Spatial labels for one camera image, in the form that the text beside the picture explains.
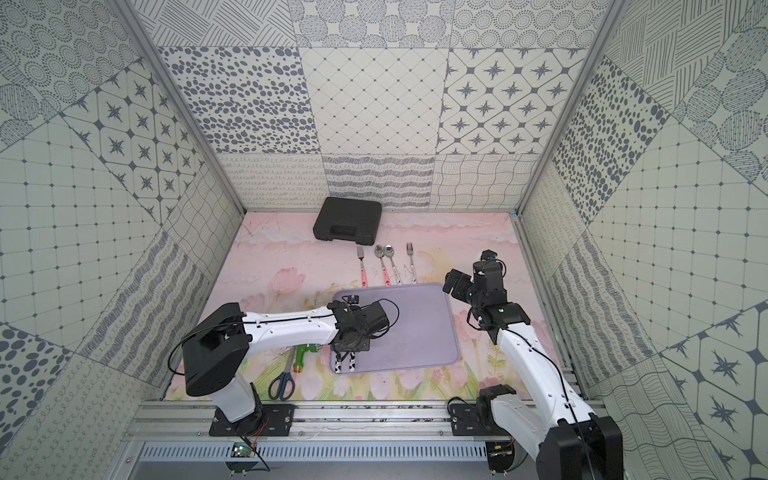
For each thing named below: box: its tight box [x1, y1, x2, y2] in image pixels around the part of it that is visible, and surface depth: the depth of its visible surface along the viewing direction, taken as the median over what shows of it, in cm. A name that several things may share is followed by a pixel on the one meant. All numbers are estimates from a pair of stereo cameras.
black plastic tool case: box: [313, 197, 382, 246], surface depth 117 cm
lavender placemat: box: [331, 283, 460, 372], surface depth 88 cm
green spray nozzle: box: [293, 343, 318, 373], surface depth 84 cm
